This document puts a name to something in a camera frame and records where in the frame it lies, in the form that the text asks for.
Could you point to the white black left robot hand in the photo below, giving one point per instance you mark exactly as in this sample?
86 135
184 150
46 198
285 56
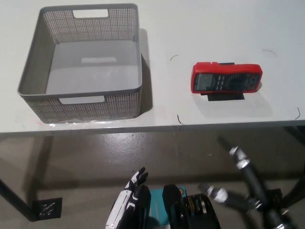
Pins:
124 202

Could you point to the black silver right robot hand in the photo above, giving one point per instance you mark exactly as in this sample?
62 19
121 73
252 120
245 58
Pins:
252 181

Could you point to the red digital multimeter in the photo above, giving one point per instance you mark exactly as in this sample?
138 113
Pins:
226 80

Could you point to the black floor foot plate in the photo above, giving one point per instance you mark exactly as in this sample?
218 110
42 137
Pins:
275 196
48 208

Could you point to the black metal table leg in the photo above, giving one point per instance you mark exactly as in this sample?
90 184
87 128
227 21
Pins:
16 200
296 190

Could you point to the black teal robot torso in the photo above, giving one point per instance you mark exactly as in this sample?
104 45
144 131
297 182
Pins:
190 210

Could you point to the clear plastic tape strip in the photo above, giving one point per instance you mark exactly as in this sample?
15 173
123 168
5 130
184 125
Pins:
81 121

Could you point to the grey perforated plastic basket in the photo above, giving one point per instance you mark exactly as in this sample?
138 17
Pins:
95 71

